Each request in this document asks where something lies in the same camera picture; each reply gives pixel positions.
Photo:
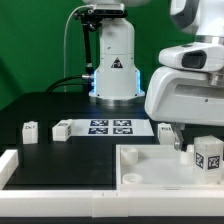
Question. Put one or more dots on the black camera on stand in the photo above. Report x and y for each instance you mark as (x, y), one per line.
(91, 19)

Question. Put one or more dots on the white square tabletop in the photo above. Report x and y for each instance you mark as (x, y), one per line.
(155, 167)

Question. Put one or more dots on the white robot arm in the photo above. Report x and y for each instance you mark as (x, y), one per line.
(115, 79)

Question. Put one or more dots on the white obstacle fence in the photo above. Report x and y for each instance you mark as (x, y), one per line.
(102, 203)

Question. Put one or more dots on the white fiducial marker sheet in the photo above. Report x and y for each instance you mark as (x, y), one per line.
(112, 127)

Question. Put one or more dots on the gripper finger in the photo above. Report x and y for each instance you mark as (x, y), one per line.
(177, 129)

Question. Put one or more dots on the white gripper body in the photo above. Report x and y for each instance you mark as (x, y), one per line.
(177, 96)

